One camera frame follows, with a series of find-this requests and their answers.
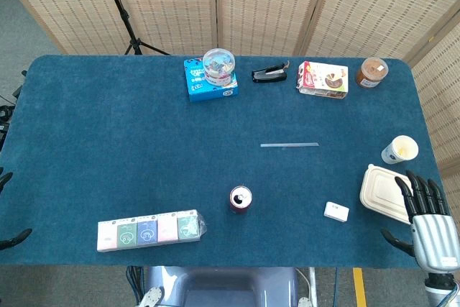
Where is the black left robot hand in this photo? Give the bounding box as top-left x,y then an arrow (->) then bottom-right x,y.
0,171 -> 33,251

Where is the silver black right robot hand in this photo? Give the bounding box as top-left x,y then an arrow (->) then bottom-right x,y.
380,169 -> 460,275

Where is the translucent plastic straw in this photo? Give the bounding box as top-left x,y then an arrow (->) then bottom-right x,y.
259,142 -> 321,149

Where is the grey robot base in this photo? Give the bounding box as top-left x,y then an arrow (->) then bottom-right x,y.
138,265 -> 314,307

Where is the red drink can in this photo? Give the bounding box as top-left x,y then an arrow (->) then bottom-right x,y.
229,185 -> 254,216

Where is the beige lidded lunch box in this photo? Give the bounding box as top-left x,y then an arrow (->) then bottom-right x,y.
359,163 -> 415,225

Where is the yellow floor tape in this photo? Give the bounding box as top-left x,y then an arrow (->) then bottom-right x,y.
352,267 -> 368,307

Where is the white paper cup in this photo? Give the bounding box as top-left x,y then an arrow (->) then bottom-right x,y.
381,134 -> 420,165

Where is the small white box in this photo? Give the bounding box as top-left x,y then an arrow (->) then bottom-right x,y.
323,201 -> 351,224

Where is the pocket tissue multipack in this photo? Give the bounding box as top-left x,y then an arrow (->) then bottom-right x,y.
96,209 -> 208,254

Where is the blue felt table cover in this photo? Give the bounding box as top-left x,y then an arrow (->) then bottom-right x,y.
0,54 -> 443,271

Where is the brown sauce jar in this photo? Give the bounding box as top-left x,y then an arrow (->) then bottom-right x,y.
355,57 -> 390,90

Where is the white snack box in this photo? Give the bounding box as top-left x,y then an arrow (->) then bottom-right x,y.
296,60 -> 350,101

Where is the black stapler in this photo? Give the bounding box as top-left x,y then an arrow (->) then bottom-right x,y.
251,61 -> 291,84

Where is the blue cardboard box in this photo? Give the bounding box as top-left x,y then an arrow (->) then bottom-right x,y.
183,56 -> 240,104

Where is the black tripod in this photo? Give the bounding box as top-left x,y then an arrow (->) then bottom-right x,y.
96,0 -> 170,57

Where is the clear jar of colourful clips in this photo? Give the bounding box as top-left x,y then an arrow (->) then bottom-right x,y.
202,47 -> 237,88

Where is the bamboo folding screen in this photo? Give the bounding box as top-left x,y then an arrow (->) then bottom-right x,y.
0,0 -> 460,59

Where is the black cable bundle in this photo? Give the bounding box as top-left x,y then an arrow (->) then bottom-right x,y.
0,68 -> 28,152

